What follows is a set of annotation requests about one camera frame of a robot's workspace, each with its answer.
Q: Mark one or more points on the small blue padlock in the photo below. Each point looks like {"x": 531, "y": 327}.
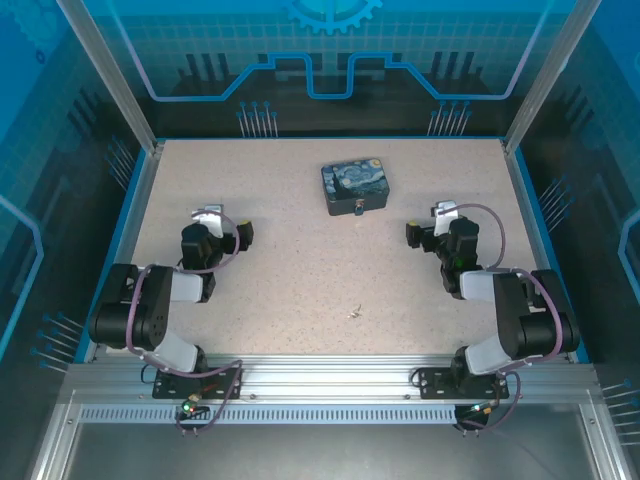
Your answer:
{"x": 359, "y": 209}

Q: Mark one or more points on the starry night tin box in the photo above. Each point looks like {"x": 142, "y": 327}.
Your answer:
{"x": 355, "y": 182}

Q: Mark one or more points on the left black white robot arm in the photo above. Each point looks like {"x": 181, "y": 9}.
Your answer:
{"x": 150, "y": 310}

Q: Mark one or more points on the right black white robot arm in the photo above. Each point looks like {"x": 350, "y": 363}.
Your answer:
{"x": 515, "y": 310}

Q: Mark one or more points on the small connector with LED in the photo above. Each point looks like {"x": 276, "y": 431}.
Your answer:
{"x": 481, "y": 409}
{"x": 191, "y": 402}

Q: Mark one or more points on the grey metal front panel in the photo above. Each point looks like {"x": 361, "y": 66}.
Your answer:
{"x": 325, "y": 450}

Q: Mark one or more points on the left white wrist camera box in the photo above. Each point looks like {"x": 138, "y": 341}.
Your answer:
{"x": 215, "y": 225}

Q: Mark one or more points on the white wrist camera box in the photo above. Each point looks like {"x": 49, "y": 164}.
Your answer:
{"x": 442, "y": 222}
{"x": 215, "y": 225}

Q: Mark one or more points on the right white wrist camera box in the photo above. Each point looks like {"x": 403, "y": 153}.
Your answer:
{"x": 442, "y": 222}

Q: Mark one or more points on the aluminium side frame rail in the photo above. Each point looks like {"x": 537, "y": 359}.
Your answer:
{"x": 521, "y": 200}
{"x": 142, "y": 200}

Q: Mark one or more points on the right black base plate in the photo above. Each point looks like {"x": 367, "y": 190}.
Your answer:
{"x": 435, "y": 382}

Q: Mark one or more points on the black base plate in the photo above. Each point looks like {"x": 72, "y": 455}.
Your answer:
{"x": 225, "y": 385}
{"x": 435, "y": 382}

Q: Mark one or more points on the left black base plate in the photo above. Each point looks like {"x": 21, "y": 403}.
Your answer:
{"x": 225, "y": 385}

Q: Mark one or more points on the aluminium front rail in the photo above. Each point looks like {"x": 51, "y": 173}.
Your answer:
{"x": 325, "y": 375}

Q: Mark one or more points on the aluminium frame post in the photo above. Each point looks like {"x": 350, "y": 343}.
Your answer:
{"x": 550, "y": 75}
{"x": 110, "y": 75}

